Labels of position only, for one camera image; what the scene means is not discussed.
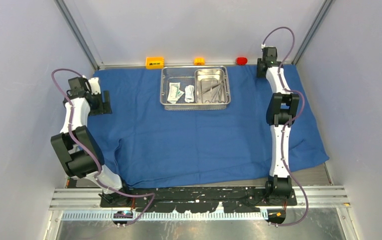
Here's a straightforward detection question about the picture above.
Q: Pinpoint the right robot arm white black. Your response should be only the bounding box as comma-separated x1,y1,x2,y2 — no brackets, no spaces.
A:
256,44,300,205

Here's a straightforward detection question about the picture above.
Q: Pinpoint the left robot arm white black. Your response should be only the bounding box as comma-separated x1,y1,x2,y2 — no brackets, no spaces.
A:
51,76,132,207

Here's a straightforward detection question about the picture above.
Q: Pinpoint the blue surgical wrap cloth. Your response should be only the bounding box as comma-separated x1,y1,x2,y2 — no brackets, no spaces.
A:
85,64,330,190

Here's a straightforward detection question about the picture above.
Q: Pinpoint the aluminium frame rail right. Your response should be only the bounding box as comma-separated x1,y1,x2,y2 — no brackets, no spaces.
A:
292,0,335,65

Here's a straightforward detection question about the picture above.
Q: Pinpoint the red toy block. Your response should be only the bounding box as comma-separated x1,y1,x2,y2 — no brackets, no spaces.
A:
235,57,248,66

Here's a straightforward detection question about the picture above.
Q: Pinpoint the wire mesh steel tray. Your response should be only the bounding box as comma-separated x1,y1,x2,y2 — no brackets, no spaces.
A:
160,65,231,111

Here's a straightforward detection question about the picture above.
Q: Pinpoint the aluminium frame post left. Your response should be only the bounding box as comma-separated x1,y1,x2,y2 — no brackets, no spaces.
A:
54,0,102,71

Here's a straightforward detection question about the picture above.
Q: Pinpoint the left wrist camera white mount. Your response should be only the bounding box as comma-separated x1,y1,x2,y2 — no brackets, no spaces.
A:
82,75,102,95

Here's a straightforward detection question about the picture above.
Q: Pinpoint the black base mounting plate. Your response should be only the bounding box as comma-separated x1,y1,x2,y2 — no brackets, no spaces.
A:
99,186,297,214

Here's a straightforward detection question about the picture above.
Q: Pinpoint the white gauze roll packet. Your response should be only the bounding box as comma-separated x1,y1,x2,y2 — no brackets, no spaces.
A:
184,84,195,103

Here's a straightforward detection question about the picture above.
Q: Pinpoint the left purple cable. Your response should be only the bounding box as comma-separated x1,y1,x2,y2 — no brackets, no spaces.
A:
51,68,156,227

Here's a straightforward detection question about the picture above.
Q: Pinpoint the small steel instrument pan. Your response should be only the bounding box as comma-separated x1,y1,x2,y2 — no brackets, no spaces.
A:
195,68,228,104

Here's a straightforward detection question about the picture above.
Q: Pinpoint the green white sterile packet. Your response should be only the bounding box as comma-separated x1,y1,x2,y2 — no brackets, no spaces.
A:
167,82,184,104

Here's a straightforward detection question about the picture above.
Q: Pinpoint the aluminium front rail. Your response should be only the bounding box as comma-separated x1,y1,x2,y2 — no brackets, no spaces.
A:
49,186,351,221

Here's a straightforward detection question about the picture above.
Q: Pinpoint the yellow toy block large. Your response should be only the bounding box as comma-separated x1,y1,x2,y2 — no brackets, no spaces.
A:
145,57,165,70

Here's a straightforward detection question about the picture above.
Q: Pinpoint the small orange toy block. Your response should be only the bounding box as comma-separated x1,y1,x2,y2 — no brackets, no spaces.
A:
193,57,205,66

